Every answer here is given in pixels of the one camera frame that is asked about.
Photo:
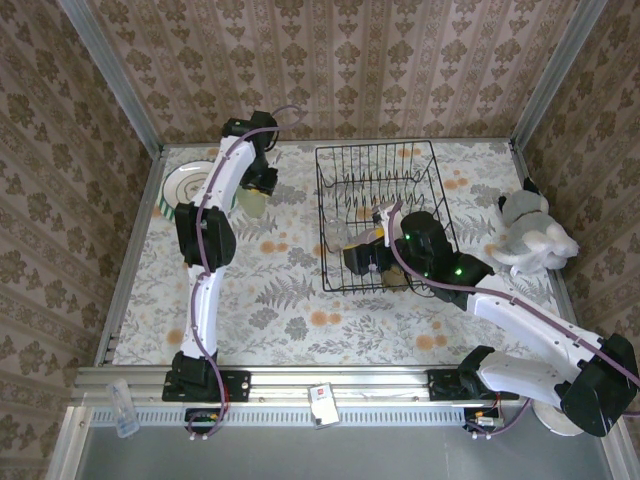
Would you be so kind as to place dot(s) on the pale green textured glass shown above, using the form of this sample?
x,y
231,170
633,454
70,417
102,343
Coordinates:
x,y
254,205

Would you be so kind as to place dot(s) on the clear drinking glass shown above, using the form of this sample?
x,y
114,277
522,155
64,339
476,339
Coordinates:
x,y
339,235

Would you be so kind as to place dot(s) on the amber textured glass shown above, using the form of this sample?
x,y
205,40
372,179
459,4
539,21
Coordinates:
x,y
397,282

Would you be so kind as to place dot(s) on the white plate with flower outline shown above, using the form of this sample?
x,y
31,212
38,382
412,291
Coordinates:
x,y
187,185

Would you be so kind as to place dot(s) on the green striped plate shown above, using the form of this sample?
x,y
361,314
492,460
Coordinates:
x,y
166,210

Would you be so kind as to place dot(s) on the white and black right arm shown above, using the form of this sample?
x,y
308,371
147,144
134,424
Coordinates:
x,y
525,315

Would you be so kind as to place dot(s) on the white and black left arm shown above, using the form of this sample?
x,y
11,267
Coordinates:
x,y
202,310

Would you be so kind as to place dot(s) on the floral patterned tablecloth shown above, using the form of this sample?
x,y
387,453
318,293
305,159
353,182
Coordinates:
x,y
300,325

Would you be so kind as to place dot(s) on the grey white plush toy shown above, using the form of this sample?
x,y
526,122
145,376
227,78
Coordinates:
x,y
530,230

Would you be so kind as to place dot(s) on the small white tag device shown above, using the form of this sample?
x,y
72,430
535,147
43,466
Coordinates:
x,y
322,405

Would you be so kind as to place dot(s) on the small black power connector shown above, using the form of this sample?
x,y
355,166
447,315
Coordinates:
x,y
482,422
207,417

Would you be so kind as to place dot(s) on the grey metal shelf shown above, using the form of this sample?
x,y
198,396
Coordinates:
x,y
350,455

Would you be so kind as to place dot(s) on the white tape roll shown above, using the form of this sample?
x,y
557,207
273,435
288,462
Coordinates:
x,y
547,425

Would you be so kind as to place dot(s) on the clear plastic bottle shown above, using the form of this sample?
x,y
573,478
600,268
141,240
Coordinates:
x,y
124,410

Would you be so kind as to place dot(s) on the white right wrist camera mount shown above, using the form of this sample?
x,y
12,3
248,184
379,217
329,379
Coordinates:
x,y
384,214

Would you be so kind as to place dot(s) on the aluminium frame rail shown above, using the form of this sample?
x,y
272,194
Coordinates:
x,y
350,375

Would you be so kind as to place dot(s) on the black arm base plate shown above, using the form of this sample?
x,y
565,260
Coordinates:
x,y
235,385
442,387

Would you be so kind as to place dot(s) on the aluminium frame post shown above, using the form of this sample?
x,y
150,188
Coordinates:
x,y
552,75
115,80

